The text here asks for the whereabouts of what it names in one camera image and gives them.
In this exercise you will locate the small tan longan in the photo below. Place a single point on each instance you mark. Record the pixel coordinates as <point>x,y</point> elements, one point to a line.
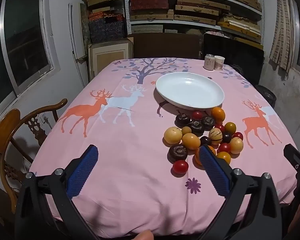
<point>186,130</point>

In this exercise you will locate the wooden framed panel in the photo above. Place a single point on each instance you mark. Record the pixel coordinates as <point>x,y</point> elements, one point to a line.
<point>110,57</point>

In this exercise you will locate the shelf of flat gift boxes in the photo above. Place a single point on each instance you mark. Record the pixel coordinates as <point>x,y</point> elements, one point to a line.
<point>197,6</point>

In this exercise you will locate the blue patterned fabric boxes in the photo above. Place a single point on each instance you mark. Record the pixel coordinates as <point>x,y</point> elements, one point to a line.
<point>107,31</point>

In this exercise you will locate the person's left hand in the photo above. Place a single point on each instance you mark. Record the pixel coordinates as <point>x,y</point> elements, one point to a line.
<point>145,235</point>

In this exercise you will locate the large yellow plum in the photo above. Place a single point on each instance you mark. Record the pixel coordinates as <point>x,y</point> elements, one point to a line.
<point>173,135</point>

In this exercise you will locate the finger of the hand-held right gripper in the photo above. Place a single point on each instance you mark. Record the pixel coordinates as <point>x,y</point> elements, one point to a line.
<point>296,157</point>

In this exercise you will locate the yellow orange persimmon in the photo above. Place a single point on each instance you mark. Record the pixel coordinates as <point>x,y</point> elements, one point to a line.
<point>191,141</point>

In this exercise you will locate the large red patterned box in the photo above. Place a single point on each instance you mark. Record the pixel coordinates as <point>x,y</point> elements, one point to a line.
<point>150,2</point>

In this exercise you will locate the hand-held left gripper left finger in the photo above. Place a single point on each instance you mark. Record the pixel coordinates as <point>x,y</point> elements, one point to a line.
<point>82,170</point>

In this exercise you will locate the red cherry tomato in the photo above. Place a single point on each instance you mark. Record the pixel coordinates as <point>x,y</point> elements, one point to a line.
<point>218,128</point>
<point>224,147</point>
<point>197,115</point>
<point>238,136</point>
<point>180,167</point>

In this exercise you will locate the aluminium frame window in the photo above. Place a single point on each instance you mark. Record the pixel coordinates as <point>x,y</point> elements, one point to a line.
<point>25,37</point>

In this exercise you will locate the striped pepino melon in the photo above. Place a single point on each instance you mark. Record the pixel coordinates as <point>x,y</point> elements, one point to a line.
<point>215,136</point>

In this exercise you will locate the black glossy panel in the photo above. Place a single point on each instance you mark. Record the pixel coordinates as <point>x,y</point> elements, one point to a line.
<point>242,57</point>

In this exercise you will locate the white metal shelf rack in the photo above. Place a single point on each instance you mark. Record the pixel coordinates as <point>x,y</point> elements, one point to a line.
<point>150,22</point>

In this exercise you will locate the printed paper cup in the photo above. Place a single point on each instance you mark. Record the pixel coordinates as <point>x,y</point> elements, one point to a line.
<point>219,63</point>

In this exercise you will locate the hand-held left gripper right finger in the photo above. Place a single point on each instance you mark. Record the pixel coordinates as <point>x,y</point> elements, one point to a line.
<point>212,170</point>

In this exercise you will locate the dark purple plum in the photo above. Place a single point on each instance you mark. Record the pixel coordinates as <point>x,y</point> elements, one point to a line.
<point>226,137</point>
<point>205,140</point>

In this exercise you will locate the orange yellow cherry tomato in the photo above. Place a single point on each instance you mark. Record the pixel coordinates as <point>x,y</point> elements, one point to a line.
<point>230,127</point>
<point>223,157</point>

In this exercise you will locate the carved wooden chair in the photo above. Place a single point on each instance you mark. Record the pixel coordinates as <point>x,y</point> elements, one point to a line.
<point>5,130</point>

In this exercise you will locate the pale yellow plum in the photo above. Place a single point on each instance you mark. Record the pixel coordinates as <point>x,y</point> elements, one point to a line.
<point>236,145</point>

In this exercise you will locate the dark brown water chestnut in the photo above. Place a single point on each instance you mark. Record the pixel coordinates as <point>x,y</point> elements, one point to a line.
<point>182,119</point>
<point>196,127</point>
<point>177,152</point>
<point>208,122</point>

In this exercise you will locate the white oval plate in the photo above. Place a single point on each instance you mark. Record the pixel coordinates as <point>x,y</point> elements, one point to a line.
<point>190,90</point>

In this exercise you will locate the checked hanging cloth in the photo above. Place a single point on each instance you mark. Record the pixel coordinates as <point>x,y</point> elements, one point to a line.
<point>281,30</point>

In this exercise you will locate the white long board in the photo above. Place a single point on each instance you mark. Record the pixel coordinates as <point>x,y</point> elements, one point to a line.
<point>76,42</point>

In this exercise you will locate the pink cloth bundle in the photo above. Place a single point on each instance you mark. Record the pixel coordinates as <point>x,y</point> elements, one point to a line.
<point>216,33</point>

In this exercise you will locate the orange red fabric box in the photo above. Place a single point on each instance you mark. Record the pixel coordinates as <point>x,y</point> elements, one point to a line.
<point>100,17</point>

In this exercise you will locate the black round stool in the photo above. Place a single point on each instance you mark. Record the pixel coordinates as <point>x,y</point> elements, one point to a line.
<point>266,95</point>

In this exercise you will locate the orange mandarin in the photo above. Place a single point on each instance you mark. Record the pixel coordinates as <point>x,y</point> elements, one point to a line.
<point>218,113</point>
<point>197,158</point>

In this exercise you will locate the beige drink can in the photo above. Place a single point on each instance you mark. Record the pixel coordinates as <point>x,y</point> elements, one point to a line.
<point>209,62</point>

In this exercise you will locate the grey marble slab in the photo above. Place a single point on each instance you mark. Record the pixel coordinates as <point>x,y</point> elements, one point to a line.
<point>85,25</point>

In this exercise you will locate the dark brown board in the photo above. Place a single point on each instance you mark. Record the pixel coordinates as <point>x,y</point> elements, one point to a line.
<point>165,46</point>

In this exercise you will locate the pink deer print tablecloth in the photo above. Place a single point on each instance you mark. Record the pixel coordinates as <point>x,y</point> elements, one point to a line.
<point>130,155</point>

